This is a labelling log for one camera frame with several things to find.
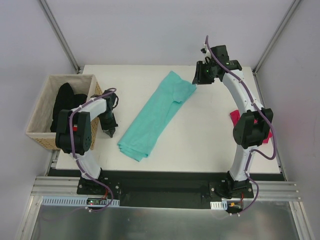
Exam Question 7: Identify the left aluminium corner post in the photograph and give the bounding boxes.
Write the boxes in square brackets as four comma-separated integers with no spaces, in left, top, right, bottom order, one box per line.
[37,0,81,74]

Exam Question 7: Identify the right aluminium corner post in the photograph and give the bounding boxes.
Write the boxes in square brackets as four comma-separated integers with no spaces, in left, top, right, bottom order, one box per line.
[252,0,302,75]

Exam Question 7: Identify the left white cable duct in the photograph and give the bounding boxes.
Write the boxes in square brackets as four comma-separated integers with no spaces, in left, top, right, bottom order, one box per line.
[41,196,120,208]

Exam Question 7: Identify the aluminium rail frame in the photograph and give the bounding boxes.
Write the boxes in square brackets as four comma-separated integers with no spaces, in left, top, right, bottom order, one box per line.
[31,176,302,202]

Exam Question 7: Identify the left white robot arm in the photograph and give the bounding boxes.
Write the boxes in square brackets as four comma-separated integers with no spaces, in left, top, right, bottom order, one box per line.
[55,87,119,195]

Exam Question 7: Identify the pink folded t-shirt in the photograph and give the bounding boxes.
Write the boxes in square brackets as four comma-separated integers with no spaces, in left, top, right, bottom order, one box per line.
[229,110,273,144]

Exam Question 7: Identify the teal t-shirt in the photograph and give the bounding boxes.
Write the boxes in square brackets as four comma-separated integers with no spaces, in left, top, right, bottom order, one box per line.
[117,71,197,162]

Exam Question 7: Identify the black garment in basket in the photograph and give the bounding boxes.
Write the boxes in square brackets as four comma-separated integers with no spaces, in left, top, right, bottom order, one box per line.
[50,82,87,133]

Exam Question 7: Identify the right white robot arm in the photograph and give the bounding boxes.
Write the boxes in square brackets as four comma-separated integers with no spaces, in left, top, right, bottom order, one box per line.
[192,42,274,199]

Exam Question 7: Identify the wicker laundry basket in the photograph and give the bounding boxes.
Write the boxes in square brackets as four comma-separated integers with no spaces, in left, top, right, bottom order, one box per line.
[25,73,103,151]

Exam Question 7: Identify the aluminium corner post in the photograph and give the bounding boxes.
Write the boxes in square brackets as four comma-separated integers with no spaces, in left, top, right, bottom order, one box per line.
[252,0,302,75]
[37,0,81,74]

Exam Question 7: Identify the right white cable duct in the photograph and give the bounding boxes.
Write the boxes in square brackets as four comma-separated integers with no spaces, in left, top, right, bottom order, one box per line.
[210,200,228,211]

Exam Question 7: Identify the white cable duct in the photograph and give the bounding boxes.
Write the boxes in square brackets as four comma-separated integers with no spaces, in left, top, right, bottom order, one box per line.
[210,200,228,211]
[41,196,120,208]

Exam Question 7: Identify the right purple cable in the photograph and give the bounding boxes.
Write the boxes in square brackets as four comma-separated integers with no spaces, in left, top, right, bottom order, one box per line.
[204,35,277,217]

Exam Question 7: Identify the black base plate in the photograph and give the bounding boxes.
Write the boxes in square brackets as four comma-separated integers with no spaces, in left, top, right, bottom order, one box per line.
[76,170,260,208]

